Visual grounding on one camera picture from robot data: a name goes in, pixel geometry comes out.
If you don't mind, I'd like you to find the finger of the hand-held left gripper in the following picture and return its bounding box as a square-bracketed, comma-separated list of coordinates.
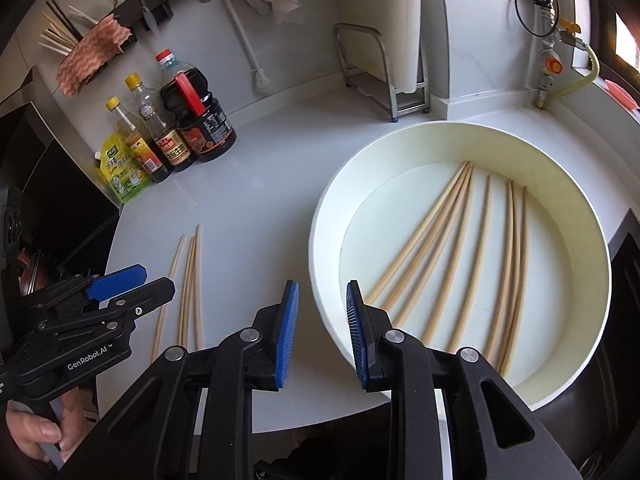
[22, 264, 149, 321]
[35, 276, 177, 342]

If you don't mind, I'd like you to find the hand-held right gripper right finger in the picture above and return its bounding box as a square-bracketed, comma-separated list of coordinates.
[346, 280, 566, 480]

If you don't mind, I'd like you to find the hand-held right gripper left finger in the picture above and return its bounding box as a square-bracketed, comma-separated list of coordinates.
[77, 280, 300, 480]

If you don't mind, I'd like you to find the bundle of bamboo chopsticks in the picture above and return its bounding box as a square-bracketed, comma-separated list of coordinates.
[151, 224, 206, 363]

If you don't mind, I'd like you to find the cream round plastic basin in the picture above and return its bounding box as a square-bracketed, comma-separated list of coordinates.
[307, 121, 613, 411]

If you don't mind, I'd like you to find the person's left hand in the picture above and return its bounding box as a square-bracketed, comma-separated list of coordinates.
[5, 388, 87, 462]

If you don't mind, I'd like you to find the black gas stove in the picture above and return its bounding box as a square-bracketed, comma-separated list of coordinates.
[0, 105, 121, 311]

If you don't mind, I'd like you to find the yellow-green seasoning pouch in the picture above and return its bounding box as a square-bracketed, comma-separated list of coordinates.
[95, 132, 154, 206]

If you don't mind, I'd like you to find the glass bottle with orange label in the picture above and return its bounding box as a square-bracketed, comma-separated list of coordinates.
[105, 96, 172, 184]

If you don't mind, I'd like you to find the glass bottle with red label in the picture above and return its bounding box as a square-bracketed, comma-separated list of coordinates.
[124, 73, 197, 174]

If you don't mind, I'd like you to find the dark soy sauce jug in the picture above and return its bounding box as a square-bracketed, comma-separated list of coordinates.
[155, 49, 237, 163]

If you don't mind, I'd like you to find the pink patterned cloth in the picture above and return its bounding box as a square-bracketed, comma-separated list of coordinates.
[55, 16, 134, 97]

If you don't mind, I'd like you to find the stainless steel rack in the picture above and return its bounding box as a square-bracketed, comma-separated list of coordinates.
[333, 22, 431, 124]

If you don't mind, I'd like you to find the cluster of mixed chopsticks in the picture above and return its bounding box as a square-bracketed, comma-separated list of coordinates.
[39, 0, 101, 55]

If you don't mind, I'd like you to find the white cutting board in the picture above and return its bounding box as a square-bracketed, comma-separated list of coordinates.
[395, 0, 442, 97]

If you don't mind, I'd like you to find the gas valve with orange dial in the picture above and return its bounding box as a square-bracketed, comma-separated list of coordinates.
[534, 15, 576, 103]

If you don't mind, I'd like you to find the red flat object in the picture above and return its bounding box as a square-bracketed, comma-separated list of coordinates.
[604, 79, 640, 112]

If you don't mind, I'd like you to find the white long-handled brush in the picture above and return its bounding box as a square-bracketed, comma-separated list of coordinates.
[216, 0, 274, 94]

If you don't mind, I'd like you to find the gas valve with yellow hose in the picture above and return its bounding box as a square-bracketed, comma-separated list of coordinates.
[537, 42, 601, 110]

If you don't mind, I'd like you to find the black cable loop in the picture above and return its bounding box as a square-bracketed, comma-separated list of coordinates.
[514, 0, 560, 39]

